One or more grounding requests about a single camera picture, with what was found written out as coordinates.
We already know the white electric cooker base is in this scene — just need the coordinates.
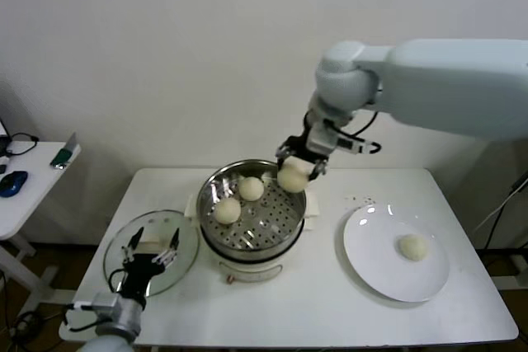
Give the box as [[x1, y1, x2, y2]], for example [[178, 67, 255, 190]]
[[199, 216, 318, 286]]

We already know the white frame base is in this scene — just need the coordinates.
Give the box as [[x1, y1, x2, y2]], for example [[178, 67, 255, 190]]
[[478, 244, 528, 292]]

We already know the black hanging cable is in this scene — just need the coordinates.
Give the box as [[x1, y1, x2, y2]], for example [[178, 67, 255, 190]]
[[486, 190, 521, 250]]

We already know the black floor cable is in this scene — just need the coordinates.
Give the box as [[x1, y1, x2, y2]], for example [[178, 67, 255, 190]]
[[7, 309, 46, 343]]

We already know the glass lid white handle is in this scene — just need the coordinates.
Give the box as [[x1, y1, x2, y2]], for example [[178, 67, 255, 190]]
[[102, 209, 201, 298]]

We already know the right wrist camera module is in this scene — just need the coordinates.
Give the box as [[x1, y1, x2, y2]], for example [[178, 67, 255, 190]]
[[337, 133, 381, 156]]

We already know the blue computer mouse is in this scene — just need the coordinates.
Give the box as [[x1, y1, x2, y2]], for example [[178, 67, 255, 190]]
[[0, 170, 29, 199]]

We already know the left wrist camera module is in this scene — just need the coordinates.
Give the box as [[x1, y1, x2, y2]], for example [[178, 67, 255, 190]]
[[91, 290, 124, 315]]

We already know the white round plate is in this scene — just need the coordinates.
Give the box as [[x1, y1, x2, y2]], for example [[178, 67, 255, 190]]
[[342, 202, 450, 303]]

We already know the dark power adapter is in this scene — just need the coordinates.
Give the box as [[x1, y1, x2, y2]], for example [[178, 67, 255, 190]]
[[511, 170, 528, 195]]

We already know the green silver packet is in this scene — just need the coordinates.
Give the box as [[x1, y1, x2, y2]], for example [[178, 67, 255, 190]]
[[49, 132, 81, 171]]

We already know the white hanging cable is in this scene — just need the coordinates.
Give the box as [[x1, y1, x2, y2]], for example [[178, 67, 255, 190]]
[[472, 181, 528, 234]]

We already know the steel perforated steamer basket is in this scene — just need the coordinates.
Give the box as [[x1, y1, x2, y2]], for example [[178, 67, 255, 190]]
[[183, 158, 323, 261]]

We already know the white steamed baozi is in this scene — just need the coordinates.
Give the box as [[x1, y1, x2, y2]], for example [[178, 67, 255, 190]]
[[276, 161, 311, 194], [213, 197, 243, 225], [238, 176, 265, 202], [398, 233, 431, 263]]

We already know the black cable loop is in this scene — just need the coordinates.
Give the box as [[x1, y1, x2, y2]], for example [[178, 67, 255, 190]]
[[4, 133, 40, 159]]

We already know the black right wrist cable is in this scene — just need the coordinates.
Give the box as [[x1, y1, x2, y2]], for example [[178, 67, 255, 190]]
[[348, 110, 380, 138]]

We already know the white side table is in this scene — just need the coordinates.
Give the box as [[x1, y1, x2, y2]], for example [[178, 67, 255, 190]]
[[0, 140, 83, 307]]

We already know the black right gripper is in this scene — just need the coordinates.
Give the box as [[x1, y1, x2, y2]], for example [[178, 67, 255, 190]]
[[276, 134, 331, 182]]

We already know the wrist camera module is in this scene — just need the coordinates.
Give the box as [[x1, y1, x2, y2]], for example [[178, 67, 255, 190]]
[[91, 290, 124, 315], [337, 133, 381, 156]]

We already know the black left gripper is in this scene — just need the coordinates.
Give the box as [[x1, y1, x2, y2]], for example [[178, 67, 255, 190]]
[[119, 225, 182, 300]]

